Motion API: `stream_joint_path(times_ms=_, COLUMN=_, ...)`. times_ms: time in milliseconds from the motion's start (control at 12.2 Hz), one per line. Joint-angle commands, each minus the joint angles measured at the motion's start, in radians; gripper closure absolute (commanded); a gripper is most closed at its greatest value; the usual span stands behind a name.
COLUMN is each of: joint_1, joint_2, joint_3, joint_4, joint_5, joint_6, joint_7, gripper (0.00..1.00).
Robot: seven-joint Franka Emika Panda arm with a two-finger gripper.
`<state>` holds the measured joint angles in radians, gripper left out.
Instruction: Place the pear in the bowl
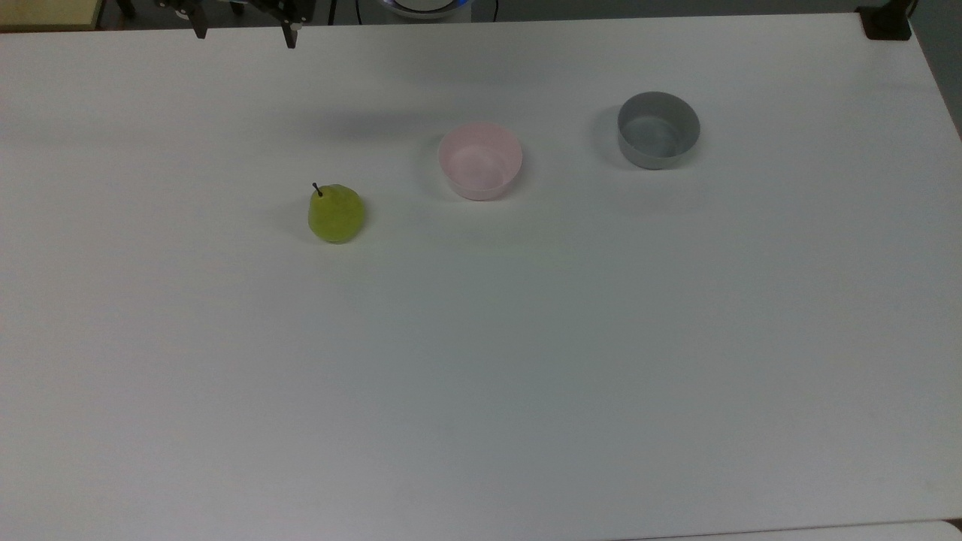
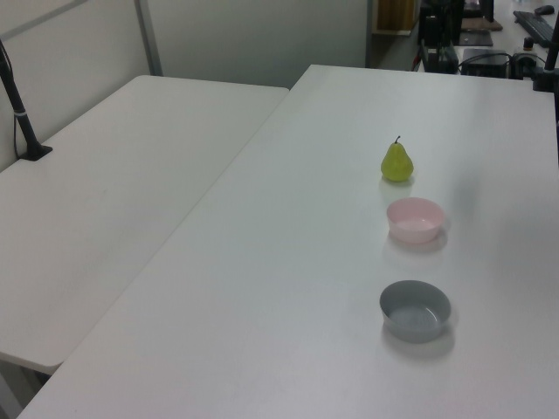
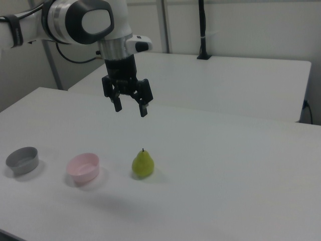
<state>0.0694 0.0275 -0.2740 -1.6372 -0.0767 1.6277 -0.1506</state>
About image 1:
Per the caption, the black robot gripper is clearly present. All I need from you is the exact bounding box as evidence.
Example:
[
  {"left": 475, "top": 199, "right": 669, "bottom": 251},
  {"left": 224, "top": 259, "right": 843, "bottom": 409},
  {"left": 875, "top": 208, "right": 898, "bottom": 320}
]
[{"left": 154, "top": 0, "right": 313, "bottom": 50}]

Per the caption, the green pear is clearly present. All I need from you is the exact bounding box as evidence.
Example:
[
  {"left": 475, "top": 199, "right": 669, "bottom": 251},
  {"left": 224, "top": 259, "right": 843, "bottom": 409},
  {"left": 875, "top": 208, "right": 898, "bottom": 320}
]
[{"left": 307, "top": 182, "right": 367, "bottom": 245}]

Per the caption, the pink bowl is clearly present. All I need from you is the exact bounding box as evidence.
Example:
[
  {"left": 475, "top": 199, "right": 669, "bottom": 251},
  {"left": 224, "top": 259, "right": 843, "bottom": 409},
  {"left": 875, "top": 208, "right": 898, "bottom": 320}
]
[{"left": 437, "top": 122, "right": 524, "bottom": 202}]

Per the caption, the grey bowl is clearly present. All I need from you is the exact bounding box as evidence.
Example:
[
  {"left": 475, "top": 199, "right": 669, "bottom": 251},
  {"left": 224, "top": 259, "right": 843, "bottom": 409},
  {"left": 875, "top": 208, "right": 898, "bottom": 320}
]
[{"left": 617, "top": 91, "right": 701, "bottom": 171}]

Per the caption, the wooden box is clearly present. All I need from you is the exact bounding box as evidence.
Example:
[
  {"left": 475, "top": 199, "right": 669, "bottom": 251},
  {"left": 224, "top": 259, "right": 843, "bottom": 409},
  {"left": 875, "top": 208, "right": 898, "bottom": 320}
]
[{"left": 0, "top": 0, "right": 104, "bottom": 32}]

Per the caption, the black table clamp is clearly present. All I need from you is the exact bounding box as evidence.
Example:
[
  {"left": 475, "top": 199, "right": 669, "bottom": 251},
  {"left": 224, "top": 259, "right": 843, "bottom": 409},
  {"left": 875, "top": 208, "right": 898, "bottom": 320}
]
[{"left": 856, "top": 0, "right": 915, "bottom": 42}]

